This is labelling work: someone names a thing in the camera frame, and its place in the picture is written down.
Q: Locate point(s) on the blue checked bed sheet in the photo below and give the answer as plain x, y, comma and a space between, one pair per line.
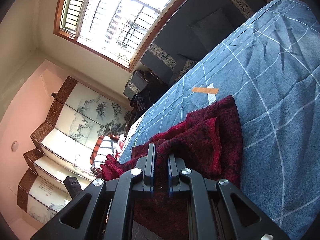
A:
275, 80

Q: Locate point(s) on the dark red patterned sweater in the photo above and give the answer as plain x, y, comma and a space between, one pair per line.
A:
205, 135

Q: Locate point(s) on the round white wall lamp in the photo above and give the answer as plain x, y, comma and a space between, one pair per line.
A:
15, 146

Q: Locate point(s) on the grey cushioned wooden chair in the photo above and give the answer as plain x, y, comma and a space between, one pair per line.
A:
136, 83

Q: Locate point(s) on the pink cloth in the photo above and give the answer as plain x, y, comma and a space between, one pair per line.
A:
122, 142

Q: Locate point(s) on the patterned grey pillow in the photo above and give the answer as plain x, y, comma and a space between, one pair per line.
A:
186, 66

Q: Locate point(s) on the wooden chair with striped cushion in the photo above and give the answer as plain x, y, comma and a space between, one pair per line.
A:
103, 150

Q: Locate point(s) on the wooden framed window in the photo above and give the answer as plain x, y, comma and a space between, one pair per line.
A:
112, 17

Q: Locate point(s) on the dark bag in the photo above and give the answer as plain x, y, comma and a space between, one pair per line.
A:
140, 102

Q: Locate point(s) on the painted folding screen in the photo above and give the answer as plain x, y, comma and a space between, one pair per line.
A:
87, 110

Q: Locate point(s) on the plain grey pillow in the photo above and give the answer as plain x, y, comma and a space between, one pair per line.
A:
212, 30

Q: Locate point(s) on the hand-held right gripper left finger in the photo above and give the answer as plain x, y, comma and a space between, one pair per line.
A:
151, 160

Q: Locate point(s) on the grey sofa with patterned stripes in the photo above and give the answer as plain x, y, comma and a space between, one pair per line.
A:
180, 30

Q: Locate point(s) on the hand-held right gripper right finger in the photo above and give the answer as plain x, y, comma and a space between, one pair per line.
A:
172, 170

